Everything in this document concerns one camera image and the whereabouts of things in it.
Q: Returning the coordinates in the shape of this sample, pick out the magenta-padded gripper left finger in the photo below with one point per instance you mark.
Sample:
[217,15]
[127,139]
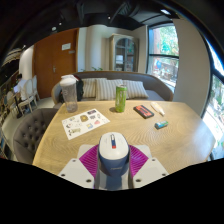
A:
[75,171]

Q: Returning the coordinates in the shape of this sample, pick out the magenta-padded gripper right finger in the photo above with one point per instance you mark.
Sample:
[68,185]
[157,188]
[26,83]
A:
[150,170]

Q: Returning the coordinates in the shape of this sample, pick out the white and blue computer mouse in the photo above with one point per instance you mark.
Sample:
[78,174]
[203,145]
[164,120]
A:
[113,151]

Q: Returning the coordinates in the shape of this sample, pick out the small teal eraser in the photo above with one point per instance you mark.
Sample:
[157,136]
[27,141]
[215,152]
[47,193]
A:
[161,124]

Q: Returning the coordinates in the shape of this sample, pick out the white sticker sheet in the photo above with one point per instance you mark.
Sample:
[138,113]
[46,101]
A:
[85,123]

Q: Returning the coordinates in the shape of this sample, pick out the grey tufted armchair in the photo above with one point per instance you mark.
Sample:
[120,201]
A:
[31,133]

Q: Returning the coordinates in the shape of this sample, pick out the black and red flat box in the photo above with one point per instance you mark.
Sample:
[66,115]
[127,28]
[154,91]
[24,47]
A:
[143,111]

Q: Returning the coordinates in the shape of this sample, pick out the white tube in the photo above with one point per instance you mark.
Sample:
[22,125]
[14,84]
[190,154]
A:
[157,108]

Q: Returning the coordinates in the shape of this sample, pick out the clear shaker bottle white lid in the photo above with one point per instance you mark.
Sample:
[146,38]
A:
[69,95]

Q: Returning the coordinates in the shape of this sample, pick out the green drink can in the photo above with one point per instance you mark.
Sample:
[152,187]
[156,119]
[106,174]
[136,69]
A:
[120,98]

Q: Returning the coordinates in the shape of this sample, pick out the black and red backpack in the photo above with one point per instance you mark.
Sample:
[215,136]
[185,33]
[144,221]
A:
[80,90]

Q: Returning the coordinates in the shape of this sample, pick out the striped cushion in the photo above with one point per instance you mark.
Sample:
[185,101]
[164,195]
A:
[106,90]
[136,89]
[88,88]

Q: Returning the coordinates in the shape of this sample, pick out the grey curved sofa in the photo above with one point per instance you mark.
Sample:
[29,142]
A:
[156,86]

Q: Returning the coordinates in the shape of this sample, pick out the large side window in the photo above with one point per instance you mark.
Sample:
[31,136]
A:
[215,110]

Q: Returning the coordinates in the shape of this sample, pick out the group of dining chairs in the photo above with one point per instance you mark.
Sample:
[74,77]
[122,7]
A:
[28,95]

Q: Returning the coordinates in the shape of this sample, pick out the person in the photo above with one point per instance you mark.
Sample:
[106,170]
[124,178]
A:
[19,85]

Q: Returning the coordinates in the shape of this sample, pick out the brown wooden door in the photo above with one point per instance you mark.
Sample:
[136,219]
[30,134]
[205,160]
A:
[55,63]

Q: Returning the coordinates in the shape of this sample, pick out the black-framed window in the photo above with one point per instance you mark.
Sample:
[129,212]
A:
[163,55]

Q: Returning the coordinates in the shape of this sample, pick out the glass-door cabinet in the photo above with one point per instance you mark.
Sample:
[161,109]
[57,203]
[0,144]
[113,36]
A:
[124,53]

